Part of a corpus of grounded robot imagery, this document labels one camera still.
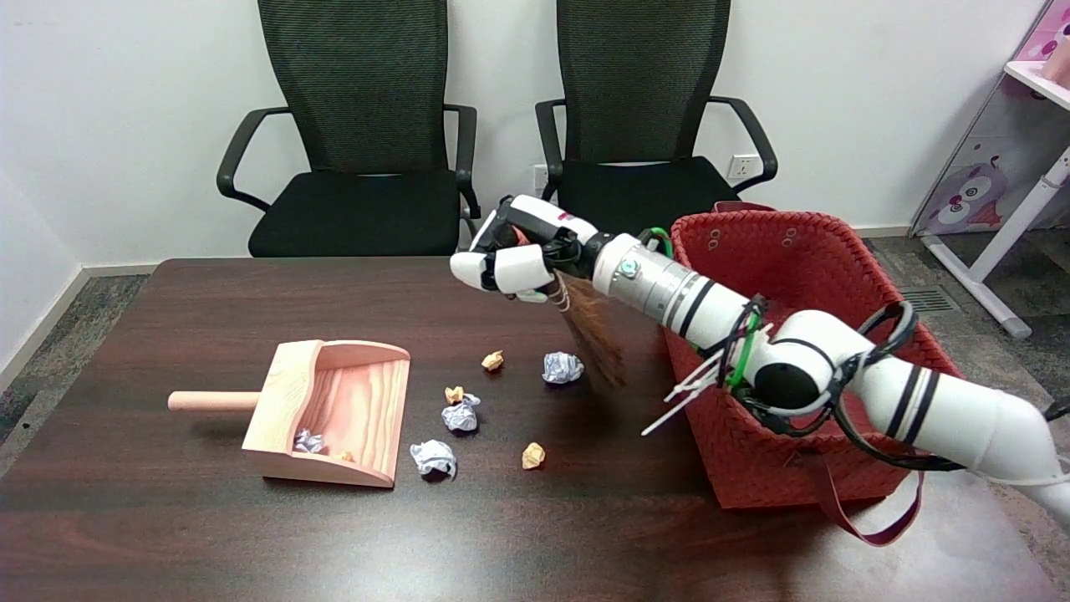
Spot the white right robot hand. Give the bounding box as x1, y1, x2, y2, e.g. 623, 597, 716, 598
450, 195, 607, 304

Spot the brown straw hand broom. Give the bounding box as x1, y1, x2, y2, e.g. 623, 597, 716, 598
512, 227, 629, 390

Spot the wooden dustpan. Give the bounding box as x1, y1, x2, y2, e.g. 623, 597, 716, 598
167, 339, 412, 489

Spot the black mesh office chair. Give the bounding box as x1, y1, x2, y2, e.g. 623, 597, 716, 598
217, 0, 484, 258
535, 0, 778, 256

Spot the red woven basket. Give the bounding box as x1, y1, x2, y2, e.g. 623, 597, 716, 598
663, 201, 990, 548

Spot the floor vent grille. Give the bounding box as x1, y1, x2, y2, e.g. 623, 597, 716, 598
899, 287, 954, 314

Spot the pink cartoon kids shelf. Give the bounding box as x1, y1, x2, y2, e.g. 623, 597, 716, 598
909, 0, 1070, 237

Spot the white desk leg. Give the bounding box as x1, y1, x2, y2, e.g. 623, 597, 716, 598
922, 146, 1070, 339

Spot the pink cup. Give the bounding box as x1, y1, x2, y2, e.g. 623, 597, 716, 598
1041, 38, 1070, 84

